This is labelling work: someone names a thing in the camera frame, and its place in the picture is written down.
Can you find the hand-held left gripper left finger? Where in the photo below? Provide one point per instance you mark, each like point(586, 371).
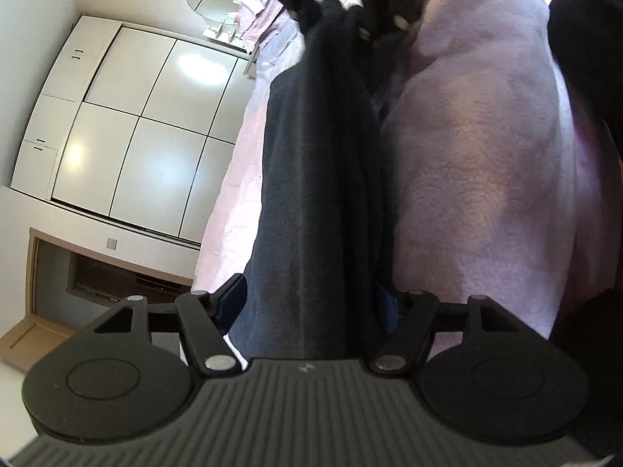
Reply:
point(228, 304)

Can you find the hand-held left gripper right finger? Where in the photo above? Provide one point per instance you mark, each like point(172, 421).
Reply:
point(388, 306)

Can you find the dark blue sweatshirt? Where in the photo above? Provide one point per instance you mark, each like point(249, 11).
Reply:
point(316, 180)

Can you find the round mirror on stand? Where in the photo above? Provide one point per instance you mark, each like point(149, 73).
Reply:
point(214, 5)

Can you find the pink fleece blanket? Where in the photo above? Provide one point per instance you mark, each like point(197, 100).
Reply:
point(477, 155)

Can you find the white wardrobe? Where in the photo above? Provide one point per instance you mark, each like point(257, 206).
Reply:
point(136, 121)

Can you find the person's dark clothing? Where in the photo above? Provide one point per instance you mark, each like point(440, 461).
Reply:
point(589, 34)

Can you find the wall switch beside wardrobe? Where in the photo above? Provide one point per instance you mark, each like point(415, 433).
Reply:
point(112, 243)

